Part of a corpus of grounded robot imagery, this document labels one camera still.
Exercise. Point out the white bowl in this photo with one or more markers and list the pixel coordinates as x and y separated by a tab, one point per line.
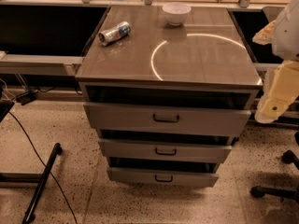
176	13

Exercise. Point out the crushed silver blue can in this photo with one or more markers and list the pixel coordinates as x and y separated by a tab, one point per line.
115	33

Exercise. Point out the grey chair backrest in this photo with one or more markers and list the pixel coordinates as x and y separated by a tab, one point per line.
271	13

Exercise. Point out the grey drawer cabinet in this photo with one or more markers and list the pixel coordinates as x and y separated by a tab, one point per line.
199	64

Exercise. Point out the grey drawer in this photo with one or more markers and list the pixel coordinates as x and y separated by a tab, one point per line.
127	175
161	151
166	119

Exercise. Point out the grey metal rail left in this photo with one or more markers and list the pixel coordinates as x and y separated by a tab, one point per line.
39	64

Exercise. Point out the black floor stand leg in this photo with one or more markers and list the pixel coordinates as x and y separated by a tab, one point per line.
39	179

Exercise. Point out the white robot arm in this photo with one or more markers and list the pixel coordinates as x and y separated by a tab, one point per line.
281	86

